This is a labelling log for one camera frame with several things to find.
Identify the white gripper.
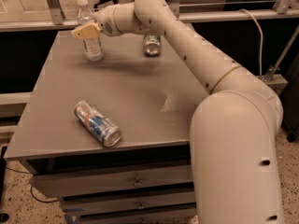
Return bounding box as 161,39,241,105
71,6,118,39

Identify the clear plastic water bottle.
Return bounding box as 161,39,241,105
77,0,104,62

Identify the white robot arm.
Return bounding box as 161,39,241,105
72,0,285,224

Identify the green soda can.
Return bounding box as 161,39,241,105
143,35,162,56

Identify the redbull can lying down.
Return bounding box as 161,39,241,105
74,101,121,147

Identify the grey drawer cabinet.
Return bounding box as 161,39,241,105
6,31,206,224

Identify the metal railing frame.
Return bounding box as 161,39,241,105
0,0,298,34

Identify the white cable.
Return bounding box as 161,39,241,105
239,8,264,77

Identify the black floor cable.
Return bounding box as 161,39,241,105
5,165,60,204

